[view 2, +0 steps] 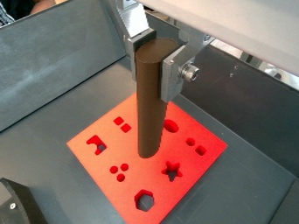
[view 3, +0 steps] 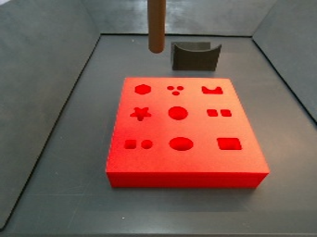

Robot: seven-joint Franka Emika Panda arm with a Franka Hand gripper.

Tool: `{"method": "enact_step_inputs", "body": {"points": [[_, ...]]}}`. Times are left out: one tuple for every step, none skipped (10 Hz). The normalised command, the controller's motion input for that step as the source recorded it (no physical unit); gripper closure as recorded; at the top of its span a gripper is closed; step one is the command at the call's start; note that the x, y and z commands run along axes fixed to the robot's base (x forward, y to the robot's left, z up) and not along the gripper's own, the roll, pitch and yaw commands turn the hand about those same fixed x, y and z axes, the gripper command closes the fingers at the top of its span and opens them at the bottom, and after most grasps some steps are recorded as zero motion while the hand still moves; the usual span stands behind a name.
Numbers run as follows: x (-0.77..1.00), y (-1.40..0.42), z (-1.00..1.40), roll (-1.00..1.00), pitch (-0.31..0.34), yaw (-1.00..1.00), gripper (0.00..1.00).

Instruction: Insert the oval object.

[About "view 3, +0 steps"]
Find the black curved peg holder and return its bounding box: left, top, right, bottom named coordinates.
left=171, top=42, right=222, bottom=71

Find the red shape-sorting block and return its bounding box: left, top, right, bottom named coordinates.
left=105, top=78, right=270, bottom=188

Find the brown oval peg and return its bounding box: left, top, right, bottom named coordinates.
left=147, top=0, right=165, bottom=54

